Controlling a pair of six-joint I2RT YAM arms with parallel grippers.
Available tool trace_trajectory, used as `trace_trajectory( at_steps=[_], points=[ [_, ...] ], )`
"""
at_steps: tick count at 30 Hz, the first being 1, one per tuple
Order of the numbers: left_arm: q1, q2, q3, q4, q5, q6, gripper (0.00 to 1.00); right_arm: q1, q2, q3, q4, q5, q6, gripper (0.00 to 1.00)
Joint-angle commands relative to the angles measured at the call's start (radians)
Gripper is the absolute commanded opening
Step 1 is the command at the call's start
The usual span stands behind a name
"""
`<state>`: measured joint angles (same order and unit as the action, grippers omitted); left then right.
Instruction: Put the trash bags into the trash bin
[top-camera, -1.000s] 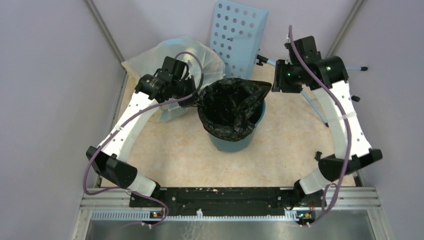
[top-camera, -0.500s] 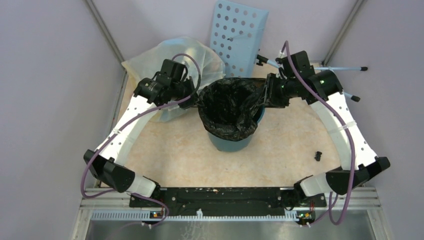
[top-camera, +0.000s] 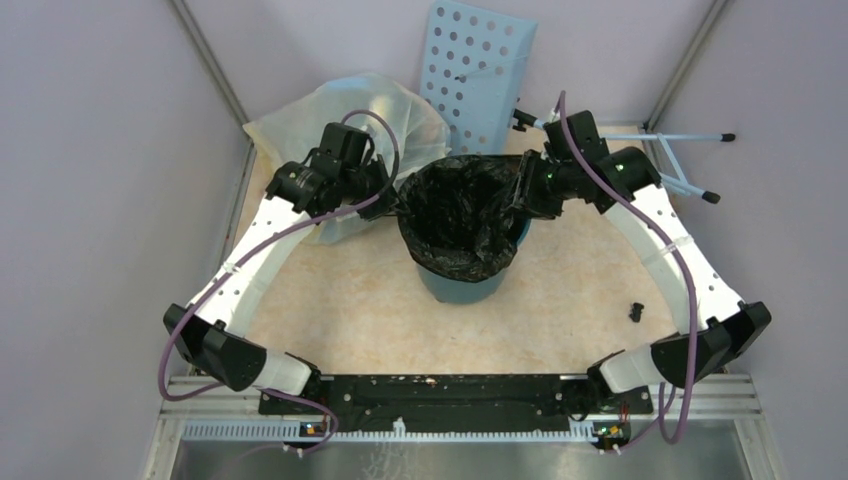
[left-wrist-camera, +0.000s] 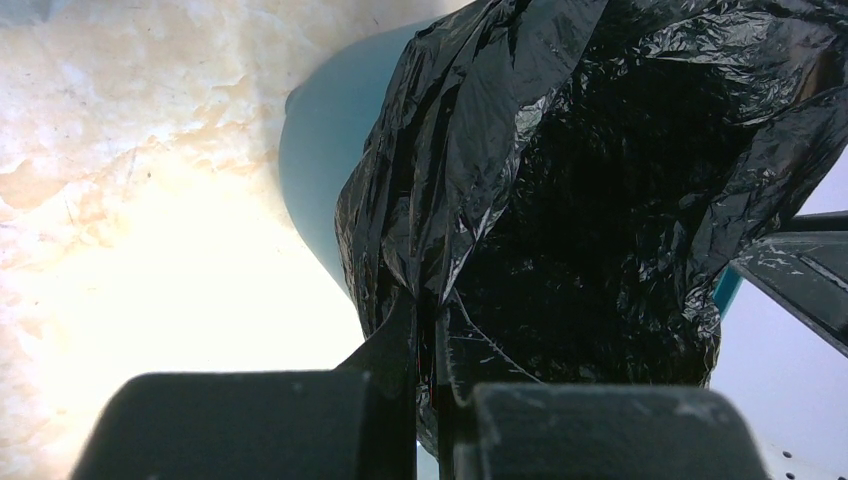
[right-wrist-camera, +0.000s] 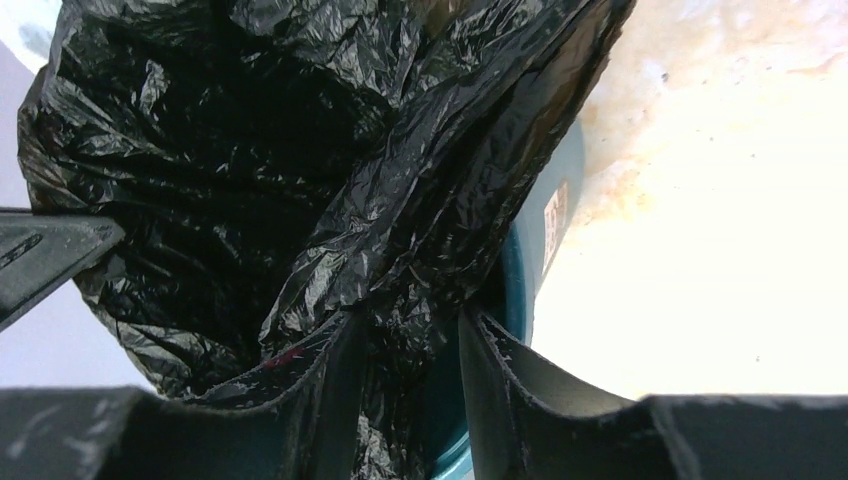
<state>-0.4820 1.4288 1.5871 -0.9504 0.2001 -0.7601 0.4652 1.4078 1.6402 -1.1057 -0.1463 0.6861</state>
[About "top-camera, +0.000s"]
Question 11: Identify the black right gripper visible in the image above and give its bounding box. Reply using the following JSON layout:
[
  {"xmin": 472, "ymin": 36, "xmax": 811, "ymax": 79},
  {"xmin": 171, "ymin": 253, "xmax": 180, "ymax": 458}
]
[{"xmin": 500, "ymin": 150, "xmax": 576, "ymax": 221}]

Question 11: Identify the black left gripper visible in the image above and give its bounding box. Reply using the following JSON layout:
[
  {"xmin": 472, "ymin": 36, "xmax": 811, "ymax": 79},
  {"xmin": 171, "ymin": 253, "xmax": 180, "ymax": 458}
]
[{"xmin": 341, "ymin": 154, "xmax": 410, "ymax": 222}]

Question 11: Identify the black trash bag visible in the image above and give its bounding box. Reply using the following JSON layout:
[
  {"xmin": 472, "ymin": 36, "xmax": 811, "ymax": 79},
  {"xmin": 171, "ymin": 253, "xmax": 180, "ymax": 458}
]
[{"xmin": 396, "ymin": 154, "xmax": 531, "ymax": 284}]

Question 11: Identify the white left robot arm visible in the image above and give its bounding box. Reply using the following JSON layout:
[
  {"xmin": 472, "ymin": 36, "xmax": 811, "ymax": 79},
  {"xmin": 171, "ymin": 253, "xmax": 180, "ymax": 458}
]
[{"xmin": 160, "ymin": 119, "xmax": 401, "ymax": 414}]

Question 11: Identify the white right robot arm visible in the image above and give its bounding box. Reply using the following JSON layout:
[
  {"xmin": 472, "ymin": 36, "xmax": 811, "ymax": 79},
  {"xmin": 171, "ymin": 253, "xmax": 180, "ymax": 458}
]
[{"xmin": 511, "ymin": 110, "xmax": 772, "ymax": 412}]

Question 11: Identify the teal plastic trash bin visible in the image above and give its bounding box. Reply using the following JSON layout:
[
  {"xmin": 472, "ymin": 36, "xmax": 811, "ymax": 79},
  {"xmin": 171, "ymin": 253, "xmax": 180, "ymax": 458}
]
[{"xmin": 415, "ymin": 154, "xmax": 533, "ymax": 306}]

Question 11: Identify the translucent filled plastic bag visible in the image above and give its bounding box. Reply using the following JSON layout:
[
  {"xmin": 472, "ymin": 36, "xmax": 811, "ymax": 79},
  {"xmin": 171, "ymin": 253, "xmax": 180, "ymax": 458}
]
[{"xmin": 243, "ymin": 73, "xmax": 450, "ymax": 245}]

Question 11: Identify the light blue perforated panel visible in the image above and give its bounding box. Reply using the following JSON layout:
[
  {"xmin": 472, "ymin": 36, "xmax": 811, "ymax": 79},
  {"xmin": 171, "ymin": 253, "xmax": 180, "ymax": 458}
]
[{"xmin": 419, "ymin": 1, "xmax": 538, "ymax": 155}]

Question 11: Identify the light blue folding stand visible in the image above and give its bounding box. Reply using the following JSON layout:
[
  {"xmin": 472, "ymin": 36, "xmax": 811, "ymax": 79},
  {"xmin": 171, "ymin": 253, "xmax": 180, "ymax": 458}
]
[{"xmin": 511, "ymin": 108, "xmax": 737, "ymax": 205}]

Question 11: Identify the small black plastic part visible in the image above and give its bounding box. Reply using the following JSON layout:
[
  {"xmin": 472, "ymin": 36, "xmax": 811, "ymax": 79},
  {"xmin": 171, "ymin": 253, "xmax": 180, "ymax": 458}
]
[{"xmin": 628, "ymin": 302, "xmax": 645, "ymax": 323}]

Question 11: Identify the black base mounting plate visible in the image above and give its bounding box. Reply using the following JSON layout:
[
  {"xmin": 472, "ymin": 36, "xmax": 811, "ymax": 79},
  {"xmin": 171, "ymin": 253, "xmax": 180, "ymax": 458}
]
[{"xmin": 258, "ymin": 373, "xmax": 654, "ymax": 435}]

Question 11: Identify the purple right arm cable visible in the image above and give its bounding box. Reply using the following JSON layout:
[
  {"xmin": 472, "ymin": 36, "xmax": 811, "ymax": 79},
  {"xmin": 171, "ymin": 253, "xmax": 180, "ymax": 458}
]
[{"xmin": 553, "ymin": 90, "xmax": 700, "ymax": 458}]

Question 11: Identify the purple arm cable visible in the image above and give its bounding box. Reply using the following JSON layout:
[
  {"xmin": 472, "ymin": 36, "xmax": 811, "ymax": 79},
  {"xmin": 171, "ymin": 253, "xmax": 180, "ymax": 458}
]
[
  {"xmin": 157, "ymin": 109, "xmax": 402, "ymax": 458},
  {"xmin": 553, "ymin": 90, "xmax": 700, "ymax": 458}
]

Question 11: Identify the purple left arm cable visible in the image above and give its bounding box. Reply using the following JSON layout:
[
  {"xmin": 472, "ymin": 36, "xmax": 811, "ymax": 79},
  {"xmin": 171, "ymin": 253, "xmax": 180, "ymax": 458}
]
[{"xmin": 157, "ymin": 109, "xmax": 402, "ymax": 458}]

